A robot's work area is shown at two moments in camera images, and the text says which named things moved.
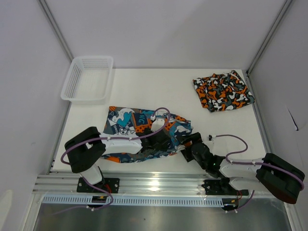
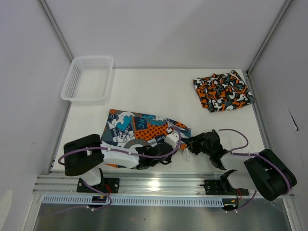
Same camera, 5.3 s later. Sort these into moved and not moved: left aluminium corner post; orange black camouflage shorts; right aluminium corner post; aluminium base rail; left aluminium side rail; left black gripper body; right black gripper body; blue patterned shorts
Moved: right black gripper body; left black gripper body; blue patterned shorts
Not moved: right aluminium corner post; aluminium base rail; left aluminium corner post; left aluminium side rail; orange black camouflage shorts
